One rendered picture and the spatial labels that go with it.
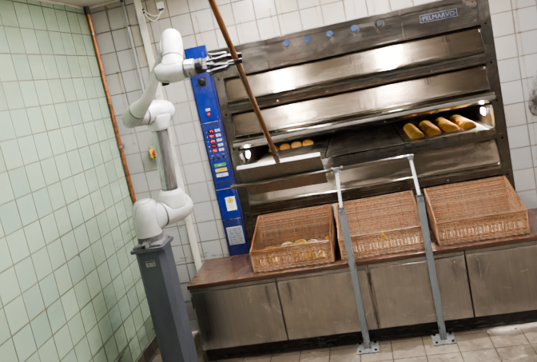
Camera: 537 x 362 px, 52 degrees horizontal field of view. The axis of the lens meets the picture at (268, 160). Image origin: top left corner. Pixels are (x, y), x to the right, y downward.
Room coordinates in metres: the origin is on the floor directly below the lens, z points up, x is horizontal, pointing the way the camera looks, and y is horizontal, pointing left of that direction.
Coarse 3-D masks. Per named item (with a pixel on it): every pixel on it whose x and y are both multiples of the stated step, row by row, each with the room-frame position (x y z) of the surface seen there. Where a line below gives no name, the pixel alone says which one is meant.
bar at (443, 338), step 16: (384, 160) 3.52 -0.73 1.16; (288, 176) 3.63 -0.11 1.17; (304, 176) 3.61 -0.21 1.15; (336, 176) 3.55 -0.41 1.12; (416, 192) 3.33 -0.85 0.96; (352, 256) 3.35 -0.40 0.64; (432, 256) 3.27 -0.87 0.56; (352, 272) 3.35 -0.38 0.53; (432, 272) 3.27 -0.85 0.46; (432, 288) 3.27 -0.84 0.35; (368, 336) 3.35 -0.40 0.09; (432, 336) 3.33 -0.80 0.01; (448, 336) 3.29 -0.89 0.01; (368, 352) 3.30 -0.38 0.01
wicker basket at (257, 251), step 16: (304, 208) 3.96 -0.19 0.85; (320, 208) 3.93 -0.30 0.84; (272, 224) 3.99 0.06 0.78; (288, 224) 3.96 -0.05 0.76; (304, 224) 3.93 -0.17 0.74; (320, 224) 3.91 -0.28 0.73; (256, 240) 3.78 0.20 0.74; (272, 240) 3.96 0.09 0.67; (288, 240) 3.94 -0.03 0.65; (320, 240) 3.88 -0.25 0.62; (336, 240) 3.85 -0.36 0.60; (256, 256) 3.57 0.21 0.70; (272, 256) 3.55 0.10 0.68; (288, 256) 3.53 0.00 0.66; (304, 256) 3.50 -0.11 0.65; (256, 272) 3.57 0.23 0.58
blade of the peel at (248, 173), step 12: (300, 156) 3.52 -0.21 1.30; (312, 156) 3.50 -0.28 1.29; (240, 168) 3.58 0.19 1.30; (252, 168) 3.56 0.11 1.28; (264, 168) 3.57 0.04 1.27; (276, 168) 3.58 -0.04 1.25; (288, 168) 3.58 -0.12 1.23; (300, 168) 3.59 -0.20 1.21; (312, 168) 3.60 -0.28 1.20; (252, 180) 3.68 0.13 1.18; (288, 180) 3.70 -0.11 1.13; (300, 180) 3.71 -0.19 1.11; (312, 180) 3.72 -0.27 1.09; (324, 180) 3.73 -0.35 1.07; (252, 192) 3.81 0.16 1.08; (264, 192) 3.82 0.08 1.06
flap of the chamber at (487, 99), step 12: (492, 96) 3.61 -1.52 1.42; (432, 108) 3.68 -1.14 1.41; (444, 108) 3.70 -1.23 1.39; (456, 108) 3.81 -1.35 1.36; (360, 120) 3.76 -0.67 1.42; (372, 120) 3.75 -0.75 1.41; (384, 120) 3.81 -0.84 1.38; (300, 132) 3.84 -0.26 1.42; (312, 132) 3.82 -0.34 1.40; (324, 132) 3.93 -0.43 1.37; (240, 144) 3.91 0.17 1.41; (252, 144) 3.93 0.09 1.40; (264, 144) 4.05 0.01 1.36
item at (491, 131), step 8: (448, 136) 3.83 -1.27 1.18; (456, 136) 3.80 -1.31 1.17; (464, 136) 3.79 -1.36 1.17; (472, 136) 3.78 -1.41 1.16; (480, 136) 3.77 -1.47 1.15; (400, 144) 3.91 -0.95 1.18; (408, 144) 3.85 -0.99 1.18; (416, 144) 3.84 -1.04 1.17; (424, 144) 3.83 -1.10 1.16; (432, 144) 3.82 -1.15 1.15; (360, 152) 3.93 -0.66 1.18; (368, 152) 3.90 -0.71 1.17; (376, 152) 3.89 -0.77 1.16; (384, 152) 3.88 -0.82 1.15; (392, 152) 3.87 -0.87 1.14; (328, 160) 3.95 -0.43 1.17; (336, 160) 3.94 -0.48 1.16; (344, 160) 3.93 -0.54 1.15
